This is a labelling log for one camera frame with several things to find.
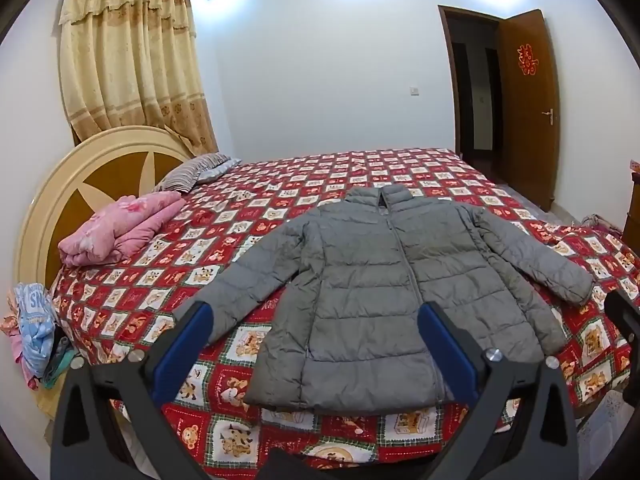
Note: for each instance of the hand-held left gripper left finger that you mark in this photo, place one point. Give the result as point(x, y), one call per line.
point(180, 355)

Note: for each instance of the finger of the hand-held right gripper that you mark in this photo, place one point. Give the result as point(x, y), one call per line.
point(622, 312)

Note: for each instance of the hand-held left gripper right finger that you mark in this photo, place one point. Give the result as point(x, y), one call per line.
point(447, 355)

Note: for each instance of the grey puffer jacket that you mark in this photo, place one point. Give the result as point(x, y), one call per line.
point(360, 285)

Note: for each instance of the brown wooden cabinet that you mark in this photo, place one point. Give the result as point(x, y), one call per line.
point(634, 205)

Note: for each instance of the dark cloth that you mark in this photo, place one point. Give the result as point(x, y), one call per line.
point(61, 340)

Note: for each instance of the green cloth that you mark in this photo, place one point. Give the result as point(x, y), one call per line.
point(57, 367)

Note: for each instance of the yellow nightstand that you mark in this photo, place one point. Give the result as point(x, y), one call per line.
point(47, 402)

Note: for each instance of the pink folded quilt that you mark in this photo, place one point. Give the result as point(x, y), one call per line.
point(115, 230)

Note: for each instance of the blue printed cloth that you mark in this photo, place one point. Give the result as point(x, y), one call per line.
point(35, 330)

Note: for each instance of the red bear printed bedspread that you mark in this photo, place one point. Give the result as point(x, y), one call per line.
point(225, 200)

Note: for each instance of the pink cloth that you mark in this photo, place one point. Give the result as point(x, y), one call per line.
point(17, 360)

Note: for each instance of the striped pillow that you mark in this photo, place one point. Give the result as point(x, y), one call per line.
point(192, 170)

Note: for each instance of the small grey patterned pillow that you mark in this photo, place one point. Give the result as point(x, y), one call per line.
point(222, 167)

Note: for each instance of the brown wooden door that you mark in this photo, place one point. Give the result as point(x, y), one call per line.
point(525, 135)

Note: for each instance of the cream wooden headboard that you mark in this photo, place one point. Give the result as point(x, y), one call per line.
point(50, 185)

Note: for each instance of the red paper door decoration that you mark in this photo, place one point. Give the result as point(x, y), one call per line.
point(527, 59)

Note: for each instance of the beige patterned curtain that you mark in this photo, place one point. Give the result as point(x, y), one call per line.
point(130, 60)

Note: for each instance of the dark wooden door frame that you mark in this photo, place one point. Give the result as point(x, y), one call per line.
point(446, 60)

